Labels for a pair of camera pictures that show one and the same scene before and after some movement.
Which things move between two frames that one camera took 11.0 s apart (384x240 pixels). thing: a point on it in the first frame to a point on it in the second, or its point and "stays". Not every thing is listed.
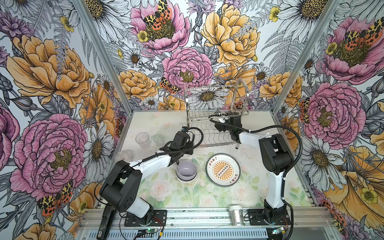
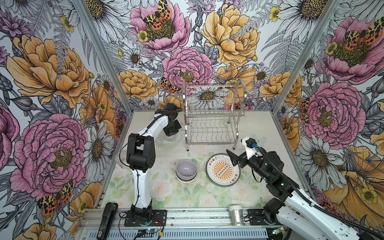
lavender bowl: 186,171 stays
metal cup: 237,214 stays
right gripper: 220,127 to 243,159
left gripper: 190,145 to 169,133
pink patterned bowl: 186,181 stays
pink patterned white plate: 222,170 stays
